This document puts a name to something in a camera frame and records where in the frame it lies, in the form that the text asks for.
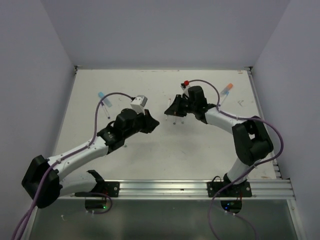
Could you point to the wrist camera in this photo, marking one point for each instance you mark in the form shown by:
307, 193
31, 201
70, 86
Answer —
138, 104
185, 87

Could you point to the light blue highlighter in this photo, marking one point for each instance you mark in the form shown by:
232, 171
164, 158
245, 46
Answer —
105, 100

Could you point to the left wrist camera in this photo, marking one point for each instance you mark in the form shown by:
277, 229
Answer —
138, 104

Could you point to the aluminium rail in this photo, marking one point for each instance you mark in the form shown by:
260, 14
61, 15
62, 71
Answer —
160, 188

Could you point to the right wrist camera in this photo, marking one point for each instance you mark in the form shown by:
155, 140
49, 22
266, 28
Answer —
185, 87

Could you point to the orange highlighter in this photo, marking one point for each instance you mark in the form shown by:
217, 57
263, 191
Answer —
226, 90

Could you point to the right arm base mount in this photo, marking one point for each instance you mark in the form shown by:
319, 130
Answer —
231, 197

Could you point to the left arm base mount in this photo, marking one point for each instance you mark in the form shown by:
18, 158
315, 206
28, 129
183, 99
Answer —
99, 199

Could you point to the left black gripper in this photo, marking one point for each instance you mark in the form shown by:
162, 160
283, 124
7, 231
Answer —
150, 123

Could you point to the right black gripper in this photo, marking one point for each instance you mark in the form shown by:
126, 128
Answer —
175, 108

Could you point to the blue pen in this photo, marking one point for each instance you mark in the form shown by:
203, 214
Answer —
224, 98

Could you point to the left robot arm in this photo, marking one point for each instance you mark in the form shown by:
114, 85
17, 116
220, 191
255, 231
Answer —
47, 179

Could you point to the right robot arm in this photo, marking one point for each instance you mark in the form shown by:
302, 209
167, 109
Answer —
251, 140

